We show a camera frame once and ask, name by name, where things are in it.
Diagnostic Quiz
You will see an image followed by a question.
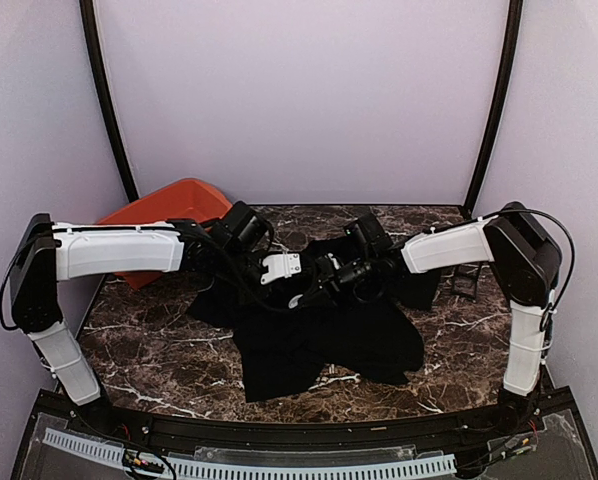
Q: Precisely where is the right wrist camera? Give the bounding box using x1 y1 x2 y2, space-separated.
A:
315 253 341 276

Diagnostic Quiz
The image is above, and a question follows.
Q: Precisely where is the orange plastic tub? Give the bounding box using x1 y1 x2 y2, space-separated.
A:
96 178 233 291

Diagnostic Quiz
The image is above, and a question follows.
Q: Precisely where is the black t-shirt with blue logo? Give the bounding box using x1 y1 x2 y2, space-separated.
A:
186 237 440 403

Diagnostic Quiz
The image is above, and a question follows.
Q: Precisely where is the black frame post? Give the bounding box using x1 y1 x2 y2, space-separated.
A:
79 0 139 203
461 0 524 218

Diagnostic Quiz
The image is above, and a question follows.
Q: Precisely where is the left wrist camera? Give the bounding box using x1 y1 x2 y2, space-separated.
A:
259 252 302 285

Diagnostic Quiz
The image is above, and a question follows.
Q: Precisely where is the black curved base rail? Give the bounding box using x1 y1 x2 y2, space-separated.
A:
6 387 598 479

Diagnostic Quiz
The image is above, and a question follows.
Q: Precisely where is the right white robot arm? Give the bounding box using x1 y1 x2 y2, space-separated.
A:
300 202 572 434

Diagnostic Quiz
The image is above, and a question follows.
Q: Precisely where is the white slotted cable duct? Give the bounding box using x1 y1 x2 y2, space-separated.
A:
42 427 457 479

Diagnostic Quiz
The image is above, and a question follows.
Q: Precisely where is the right black frame post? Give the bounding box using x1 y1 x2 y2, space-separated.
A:
461 0 524 218

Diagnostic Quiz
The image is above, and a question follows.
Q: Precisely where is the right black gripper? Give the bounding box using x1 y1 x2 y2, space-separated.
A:
299 250 379 307

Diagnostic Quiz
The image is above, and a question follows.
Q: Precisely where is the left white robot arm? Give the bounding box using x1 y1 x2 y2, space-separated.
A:
0 202 296 436

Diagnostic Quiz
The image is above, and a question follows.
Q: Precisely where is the left black frame post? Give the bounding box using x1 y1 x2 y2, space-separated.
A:
79 0 139 203

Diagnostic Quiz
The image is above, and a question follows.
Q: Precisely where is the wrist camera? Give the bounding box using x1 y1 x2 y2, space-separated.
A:
259 252 302 285
315 253 341 276

